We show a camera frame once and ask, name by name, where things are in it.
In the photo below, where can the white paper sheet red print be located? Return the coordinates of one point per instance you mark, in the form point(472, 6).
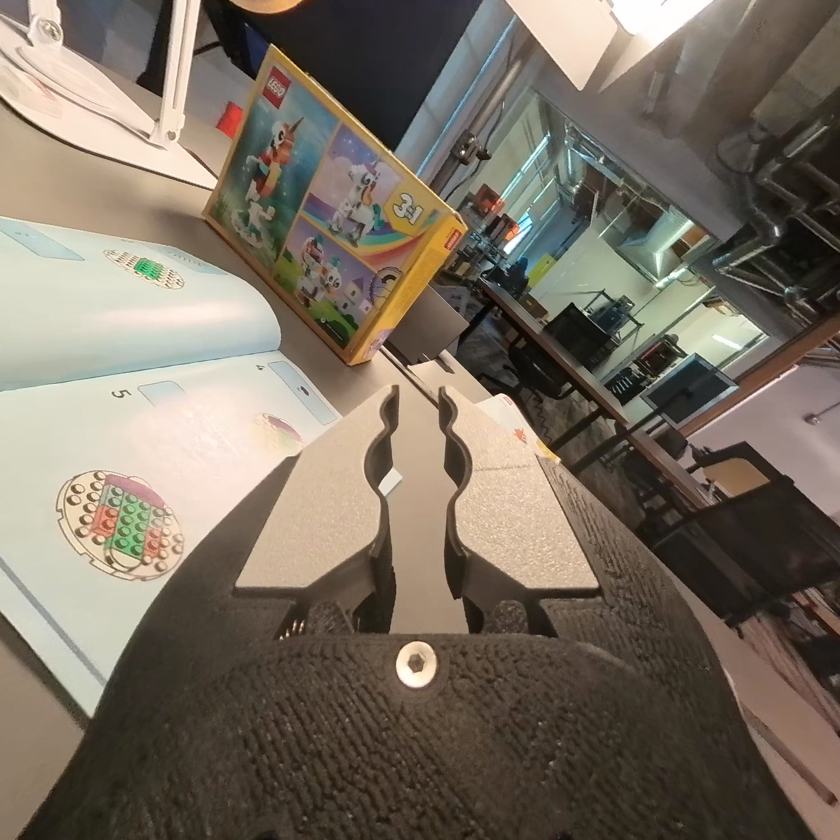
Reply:
point(515, 426)

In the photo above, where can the yellow lego set box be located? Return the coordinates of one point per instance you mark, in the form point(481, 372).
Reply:
point(328, 210)

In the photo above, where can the white desk lamp stand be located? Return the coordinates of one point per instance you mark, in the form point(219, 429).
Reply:
point(59, 92)

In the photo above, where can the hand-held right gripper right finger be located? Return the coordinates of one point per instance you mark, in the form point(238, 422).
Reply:
point(518, 525)

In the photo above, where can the dark grey box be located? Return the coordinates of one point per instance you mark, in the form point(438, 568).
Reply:
point(433, 321)

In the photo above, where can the black chair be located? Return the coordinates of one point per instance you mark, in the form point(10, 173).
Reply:
point(741, 525)

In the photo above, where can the light blue instruction booklet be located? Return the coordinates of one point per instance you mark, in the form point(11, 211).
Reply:
point(131, 407)

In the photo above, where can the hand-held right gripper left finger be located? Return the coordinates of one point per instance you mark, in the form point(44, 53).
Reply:
point(321, 518)

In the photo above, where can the small red object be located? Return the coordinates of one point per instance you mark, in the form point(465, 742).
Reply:
point(232, 120)

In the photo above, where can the long wooden workbench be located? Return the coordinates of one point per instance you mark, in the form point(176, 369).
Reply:
point(590, 394)

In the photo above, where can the computer monitor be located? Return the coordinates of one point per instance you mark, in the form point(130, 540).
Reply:
point(689, 394)

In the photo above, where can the dark blue partition panel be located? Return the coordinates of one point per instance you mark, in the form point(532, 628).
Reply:
point(367, 59)

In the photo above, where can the small white lego piece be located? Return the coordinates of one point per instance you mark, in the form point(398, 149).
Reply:
point(391, 481)

